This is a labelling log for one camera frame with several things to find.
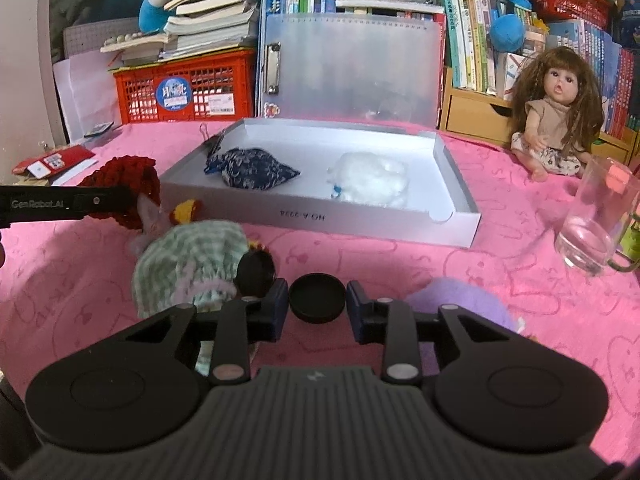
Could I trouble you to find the glass mug with green handle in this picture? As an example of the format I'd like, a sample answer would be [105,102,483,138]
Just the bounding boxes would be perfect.
[555,155,640,277]

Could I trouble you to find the wooden drawer organizer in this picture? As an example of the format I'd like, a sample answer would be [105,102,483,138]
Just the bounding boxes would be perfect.
[438,67,639,166]

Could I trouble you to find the stack of books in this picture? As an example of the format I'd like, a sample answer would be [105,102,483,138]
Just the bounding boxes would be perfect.
[100,0,264,66]

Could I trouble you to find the red plastic crate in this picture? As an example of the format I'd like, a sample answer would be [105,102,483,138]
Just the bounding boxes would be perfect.
[112,48,257,124]

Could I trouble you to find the red plastic basket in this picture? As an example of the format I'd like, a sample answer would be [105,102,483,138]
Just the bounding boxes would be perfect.
[529,0,615,31]

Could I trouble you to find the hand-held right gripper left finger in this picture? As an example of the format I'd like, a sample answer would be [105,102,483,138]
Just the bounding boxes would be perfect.
[116,278,290,386]

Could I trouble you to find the black binder clip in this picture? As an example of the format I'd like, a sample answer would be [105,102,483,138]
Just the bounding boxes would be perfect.
[199,122,227,157]

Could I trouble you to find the green checked cloth hat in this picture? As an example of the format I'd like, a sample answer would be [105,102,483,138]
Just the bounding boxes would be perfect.
[132,220,252,312]

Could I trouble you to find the blue cat plush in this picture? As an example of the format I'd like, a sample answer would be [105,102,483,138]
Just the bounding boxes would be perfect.
[138,0,184,35]

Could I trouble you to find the small white carton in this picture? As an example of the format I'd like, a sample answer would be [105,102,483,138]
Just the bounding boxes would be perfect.
[497,52,527,101]

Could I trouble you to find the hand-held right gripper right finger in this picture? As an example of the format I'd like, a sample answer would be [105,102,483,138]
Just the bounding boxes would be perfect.
[346,279,519,387]

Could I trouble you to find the colourful toy box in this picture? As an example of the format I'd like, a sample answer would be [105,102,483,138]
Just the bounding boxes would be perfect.
[620,204,640,262]

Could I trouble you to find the dark blue box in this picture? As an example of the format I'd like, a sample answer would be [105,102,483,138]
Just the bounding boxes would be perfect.
[614,0,640,49]

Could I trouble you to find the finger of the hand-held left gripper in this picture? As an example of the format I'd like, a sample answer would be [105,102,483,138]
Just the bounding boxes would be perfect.
[80,185,137,220]

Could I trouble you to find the pink cube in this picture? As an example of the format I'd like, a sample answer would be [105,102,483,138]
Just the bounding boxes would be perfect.
[602,162,634,199]

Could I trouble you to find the brown haired baby doll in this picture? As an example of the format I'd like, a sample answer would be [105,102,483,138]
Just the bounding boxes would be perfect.
[507,46,606,184]

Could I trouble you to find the clear plastic clipboard case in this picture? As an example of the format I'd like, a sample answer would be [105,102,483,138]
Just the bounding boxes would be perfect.
[257,12,446,134]

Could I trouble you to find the row of green white books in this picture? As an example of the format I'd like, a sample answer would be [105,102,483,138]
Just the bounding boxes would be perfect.
[434,0,546,96]

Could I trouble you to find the pink blanket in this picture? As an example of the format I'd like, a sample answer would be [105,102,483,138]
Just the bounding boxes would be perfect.
[0,122,640,461]

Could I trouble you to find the blue patterned cloth pouch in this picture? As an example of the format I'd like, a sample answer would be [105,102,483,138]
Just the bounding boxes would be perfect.
[204,147,302,191]

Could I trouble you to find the yellow red knitted piece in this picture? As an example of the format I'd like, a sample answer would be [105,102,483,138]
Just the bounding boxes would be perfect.
[169,199,204,226]

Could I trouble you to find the purple plush toy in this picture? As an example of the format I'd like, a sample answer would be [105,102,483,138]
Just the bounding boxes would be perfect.
[404,277,523,335]

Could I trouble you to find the white shallow cardboard box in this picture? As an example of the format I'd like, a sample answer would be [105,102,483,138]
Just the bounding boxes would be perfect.
[157,117,482,249]

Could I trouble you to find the string of wooden beads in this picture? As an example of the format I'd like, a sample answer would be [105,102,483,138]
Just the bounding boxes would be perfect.
[104,31,147,47]

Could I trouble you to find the large blue white plush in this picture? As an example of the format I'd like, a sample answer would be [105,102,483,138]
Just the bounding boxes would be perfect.
[452,0,534,54]

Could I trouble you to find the red knitted doll garment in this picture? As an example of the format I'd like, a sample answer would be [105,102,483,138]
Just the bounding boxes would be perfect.
[79,155,162,231]

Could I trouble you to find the black round lid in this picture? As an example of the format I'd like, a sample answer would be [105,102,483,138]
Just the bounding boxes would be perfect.
[234,250,277,297]
[289,273,347,324]

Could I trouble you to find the white paper sheets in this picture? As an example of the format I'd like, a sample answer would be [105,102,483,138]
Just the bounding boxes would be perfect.
[52,52,124,144]

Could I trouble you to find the pale sheer cloth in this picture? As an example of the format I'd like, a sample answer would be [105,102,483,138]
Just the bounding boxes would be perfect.
[129,193,171,254]

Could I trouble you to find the red paper packet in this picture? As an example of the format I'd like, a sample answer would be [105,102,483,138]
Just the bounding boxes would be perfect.
[12,144,99,186]

